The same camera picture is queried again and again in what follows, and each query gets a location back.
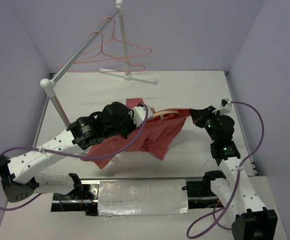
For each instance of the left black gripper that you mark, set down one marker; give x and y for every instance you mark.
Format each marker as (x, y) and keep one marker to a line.
(132, 125)

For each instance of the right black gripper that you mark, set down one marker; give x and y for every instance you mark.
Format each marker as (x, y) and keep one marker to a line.
(198, 116)

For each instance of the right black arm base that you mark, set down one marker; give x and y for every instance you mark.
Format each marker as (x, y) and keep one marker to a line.
(200, 187)

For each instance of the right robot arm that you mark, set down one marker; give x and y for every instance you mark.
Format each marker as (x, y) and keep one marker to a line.
(251, 219)

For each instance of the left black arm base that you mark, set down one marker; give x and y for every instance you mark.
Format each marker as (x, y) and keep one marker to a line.
(86, 201)

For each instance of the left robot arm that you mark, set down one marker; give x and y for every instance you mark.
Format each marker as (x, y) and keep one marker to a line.
(23, 176)

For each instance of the silver foil tape panel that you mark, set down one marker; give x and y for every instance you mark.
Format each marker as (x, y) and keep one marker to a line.
(142, 197)

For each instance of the white garment rack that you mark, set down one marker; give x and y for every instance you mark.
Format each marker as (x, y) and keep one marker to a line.
(48, 85)

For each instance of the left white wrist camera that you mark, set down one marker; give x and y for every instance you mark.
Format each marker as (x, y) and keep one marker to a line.
(140, 111)

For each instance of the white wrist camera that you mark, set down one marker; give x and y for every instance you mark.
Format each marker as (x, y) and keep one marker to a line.
(226, 105)
(140, 111)

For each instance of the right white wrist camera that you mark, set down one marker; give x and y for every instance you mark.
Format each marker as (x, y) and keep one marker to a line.
(226, 105)

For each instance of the pink wire hanger near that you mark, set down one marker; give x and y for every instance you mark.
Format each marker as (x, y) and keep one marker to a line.
(101, 56)

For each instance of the pink wire hanger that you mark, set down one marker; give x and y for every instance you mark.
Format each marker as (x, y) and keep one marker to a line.
(101, 56)
(123, 39)

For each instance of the pink wire hanger far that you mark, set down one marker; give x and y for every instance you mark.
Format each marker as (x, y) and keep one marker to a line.
(123, 39)

